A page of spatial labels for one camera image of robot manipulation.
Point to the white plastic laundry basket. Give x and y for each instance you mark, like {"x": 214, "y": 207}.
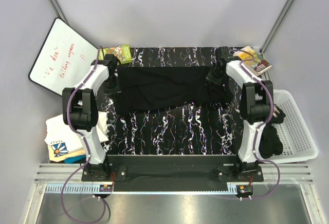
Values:
{"x": 298, "y": 144}

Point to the cream folded garment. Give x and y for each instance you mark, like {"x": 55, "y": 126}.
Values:
{"x": 54, "y": 158}

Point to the white folded t-shirt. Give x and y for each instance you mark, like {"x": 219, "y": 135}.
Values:
{"x": 61, "y": 140}

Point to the yellow paperback book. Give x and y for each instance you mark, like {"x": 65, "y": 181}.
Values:
{"x": 253, "y": 60}

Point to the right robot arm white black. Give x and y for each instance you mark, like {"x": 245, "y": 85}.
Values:
{"x": 256, "y": 106}

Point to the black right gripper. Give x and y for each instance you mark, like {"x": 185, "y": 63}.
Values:
{"x": 211, "y": 79}

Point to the tan striped garment in basket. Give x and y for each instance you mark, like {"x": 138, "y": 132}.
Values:
{"x": 276, "y": 111}

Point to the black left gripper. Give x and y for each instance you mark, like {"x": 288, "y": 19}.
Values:
{"x": 109, "y": 92}

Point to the black t-shirt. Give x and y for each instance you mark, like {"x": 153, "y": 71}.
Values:
{"x": 152, "y": 88}

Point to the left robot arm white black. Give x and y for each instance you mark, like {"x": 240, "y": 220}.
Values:
{"x": 80, "y": 111}

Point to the green paperback book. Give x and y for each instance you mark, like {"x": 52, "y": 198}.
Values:
{"x": 122, "y": 52}

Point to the white whiteboard red writing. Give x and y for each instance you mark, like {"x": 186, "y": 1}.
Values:
{"x": 63, "y": 60}

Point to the black garment in basket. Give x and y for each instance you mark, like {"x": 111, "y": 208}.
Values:
{"x": 270, "y": 144}

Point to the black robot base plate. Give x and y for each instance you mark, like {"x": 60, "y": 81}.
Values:
{"x": 173, "y": 173}

